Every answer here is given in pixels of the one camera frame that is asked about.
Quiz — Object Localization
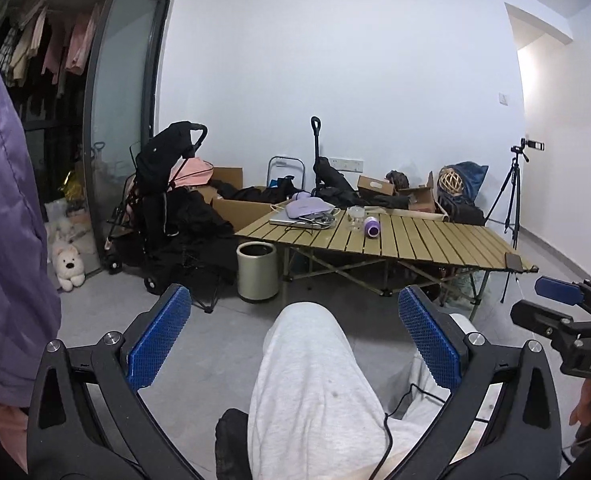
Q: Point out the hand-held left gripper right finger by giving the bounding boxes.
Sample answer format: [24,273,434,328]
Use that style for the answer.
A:
[390,285,563,480]

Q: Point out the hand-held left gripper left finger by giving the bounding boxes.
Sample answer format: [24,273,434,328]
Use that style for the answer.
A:
[26,284,201,480]

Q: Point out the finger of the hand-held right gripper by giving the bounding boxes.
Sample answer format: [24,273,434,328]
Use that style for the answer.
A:
[510,300,576,342]
[534,276,591,307]

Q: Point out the person's right hand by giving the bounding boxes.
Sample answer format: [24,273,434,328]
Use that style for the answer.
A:
[569,377,591,442]

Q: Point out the wooden slat folding table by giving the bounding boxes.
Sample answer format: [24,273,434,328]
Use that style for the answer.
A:
[234,207,539,322]

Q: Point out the black tripod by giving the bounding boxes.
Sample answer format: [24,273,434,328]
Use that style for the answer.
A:
[484,152,525,305]

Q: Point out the white plush dog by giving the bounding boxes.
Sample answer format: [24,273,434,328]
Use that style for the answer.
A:
[50,245,86,293]

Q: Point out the black coat heap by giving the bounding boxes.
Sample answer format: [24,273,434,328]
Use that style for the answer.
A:
[146,186,237,314]

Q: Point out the white round waste bin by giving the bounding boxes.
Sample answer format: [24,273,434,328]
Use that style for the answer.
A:
[236,241,280,304]

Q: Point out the person's white trousers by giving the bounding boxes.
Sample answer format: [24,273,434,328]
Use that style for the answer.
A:
[248,302,492,480]

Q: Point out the blue bag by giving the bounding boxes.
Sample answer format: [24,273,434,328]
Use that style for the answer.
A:
[437,160,490,206]

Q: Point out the small open cardboard box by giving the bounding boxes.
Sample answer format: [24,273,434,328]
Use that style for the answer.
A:
[397,171,437,214]

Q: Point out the woven rattan ball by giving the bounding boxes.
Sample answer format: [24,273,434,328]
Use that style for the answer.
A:
[437,167,464,194]

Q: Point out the large open cardboard box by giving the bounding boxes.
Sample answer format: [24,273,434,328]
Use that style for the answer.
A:
[210,186,288,232]

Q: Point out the black baby stroller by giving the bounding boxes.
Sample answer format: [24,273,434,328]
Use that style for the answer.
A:
[102,121,222,297]

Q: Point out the pink cloth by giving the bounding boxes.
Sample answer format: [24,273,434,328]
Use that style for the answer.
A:
[0,399,29,472]

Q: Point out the pink stroller canopy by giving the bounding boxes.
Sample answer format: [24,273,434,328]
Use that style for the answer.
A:
[169,157,215,190]

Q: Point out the pile of black clothes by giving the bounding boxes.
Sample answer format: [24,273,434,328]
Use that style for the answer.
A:
[214,176,299,205]

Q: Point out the gold foil bundle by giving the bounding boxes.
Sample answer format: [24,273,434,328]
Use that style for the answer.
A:
[59,170,87,207]

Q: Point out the purple jacket sleeve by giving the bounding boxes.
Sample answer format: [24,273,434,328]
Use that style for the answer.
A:
[0,45,62,407]

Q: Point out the silver laptop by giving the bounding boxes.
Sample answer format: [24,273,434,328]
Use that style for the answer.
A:
[268,210,334,229]

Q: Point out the cardboard box with upright flap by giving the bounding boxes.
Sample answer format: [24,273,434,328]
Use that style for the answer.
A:
[209,165,245,192]

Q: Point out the purple pouch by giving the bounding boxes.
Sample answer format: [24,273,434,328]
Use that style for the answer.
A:
[284,197,337,220]

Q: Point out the black bag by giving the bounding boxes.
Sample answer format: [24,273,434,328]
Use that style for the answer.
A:
[311,156,362,207]

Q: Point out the grey folding chair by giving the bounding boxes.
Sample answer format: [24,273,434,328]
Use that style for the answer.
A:
[266,156,305,189]

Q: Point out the frosted glass sliding door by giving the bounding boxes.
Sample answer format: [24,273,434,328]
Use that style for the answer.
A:
[82,0,174,277]

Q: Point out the row of hanging clothes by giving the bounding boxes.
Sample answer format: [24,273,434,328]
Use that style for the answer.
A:
[0,0,102,97]

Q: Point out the black cable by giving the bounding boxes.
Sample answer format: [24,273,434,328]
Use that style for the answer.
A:
[373,382,452,480]

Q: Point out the cardboard box with handle slot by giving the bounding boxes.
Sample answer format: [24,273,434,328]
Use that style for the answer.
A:
[357,174,397,199]

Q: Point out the black cart handle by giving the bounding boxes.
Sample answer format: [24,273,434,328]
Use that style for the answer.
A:
[309,116,323,192]

